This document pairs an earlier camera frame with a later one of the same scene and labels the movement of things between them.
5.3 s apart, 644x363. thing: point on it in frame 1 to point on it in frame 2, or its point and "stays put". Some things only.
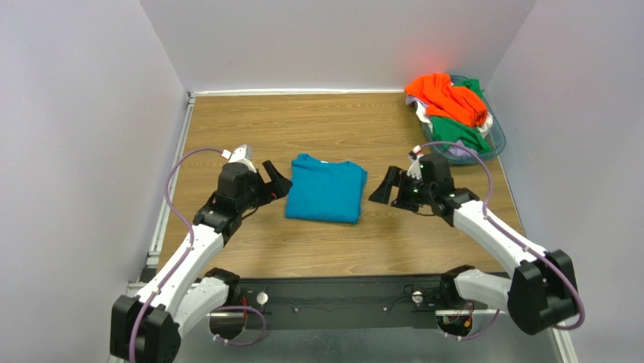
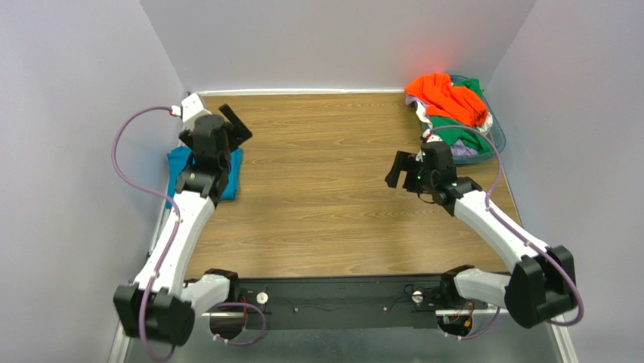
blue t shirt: x=324 y=191 to x=180 y=159
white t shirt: x=422 y=113 stays put
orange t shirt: x=444 y=98 stays put
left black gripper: x=264 y=183 to x=231 y=130
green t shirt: x=447 y=130 stays put
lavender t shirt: x=457 y=150 stays put
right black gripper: x=398 y=187 to x=402 y=169
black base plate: x=346 y=303 stays put
